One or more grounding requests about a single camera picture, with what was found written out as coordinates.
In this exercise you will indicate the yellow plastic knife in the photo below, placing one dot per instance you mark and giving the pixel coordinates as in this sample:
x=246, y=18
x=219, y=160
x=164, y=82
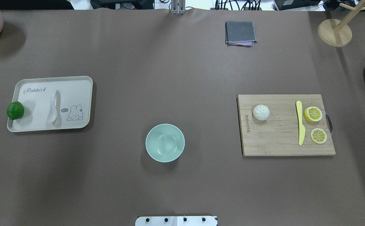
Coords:
x=300, y=123

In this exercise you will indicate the mint green bowl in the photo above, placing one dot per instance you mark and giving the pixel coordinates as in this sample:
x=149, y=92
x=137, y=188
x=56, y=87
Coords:
x=165, y=143

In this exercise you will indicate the lower lemon slice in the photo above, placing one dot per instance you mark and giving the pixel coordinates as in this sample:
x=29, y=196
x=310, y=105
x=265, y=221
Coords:
x=318, y=135

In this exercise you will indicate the upper lemon half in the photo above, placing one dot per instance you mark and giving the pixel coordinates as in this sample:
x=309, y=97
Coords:
x=313, y=114

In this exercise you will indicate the white ceramic spoon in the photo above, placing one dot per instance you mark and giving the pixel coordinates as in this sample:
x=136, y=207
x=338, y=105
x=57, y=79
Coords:
x=52, y=116

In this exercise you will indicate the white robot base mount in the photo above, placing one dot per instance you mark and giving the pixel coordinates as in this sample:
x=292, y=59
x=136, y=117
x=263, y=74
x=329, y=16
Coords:
x=176, y=221

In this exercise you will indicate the green lime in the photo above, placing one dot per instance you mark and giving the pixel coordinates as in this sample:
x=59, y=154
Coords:
x=15, y=110

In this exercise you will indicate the grey folded cloth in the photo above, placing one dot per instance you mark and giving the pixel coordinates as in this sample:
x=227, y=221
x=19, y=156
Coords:
x=240, y=33

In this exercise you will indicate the bamboo cutting board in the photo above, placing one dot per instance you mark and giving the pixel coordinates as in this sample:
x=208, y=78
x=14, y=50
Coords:
x=278, y=135

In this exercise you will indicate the white steamed bun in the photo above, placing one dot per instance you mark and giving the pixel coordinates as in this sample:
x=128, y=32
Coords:
x=261, y=112

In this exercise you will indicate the wooden mug tree stand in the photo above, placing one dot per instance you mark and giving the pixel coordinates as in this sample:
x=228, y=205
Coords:
x=337, y=33

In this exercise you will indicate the beige rabbit print tray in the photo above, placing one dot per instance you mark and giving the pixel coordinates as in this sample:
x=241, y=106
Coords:
x=73, y=104

